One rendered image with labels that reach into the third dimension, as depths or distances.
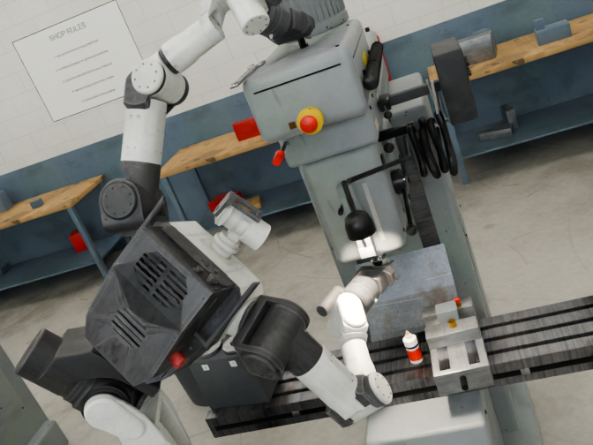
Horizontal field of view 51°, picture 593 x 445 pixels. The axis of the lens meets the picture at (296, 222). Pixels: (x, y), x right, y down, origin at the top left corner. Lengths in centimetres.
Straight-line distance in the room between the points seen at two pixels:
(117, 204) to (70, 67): 533
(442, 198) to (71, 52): 503
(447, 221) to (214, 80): 429
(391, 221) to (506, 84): 443
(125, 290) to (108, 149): 551
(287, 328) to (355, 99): 52
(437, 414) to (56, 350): 104
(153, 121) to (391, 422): 108
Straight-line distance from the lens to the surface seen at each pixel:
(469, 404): 190
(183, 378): 379
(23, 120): 711
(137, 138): 144
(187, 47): 145
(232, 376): 202
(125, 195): 139
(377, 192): 163
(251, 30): 142
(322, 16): 179
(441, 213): 216
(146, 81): 144
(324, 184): 163
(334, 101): 143
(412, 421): 190
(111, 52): 647
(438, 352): 186
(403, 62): 589
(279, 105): 145
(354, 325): 159
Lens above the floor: 208
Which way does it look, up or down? 21 degrees down
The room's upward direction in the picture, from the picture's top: 22 degrees counter-clockwise
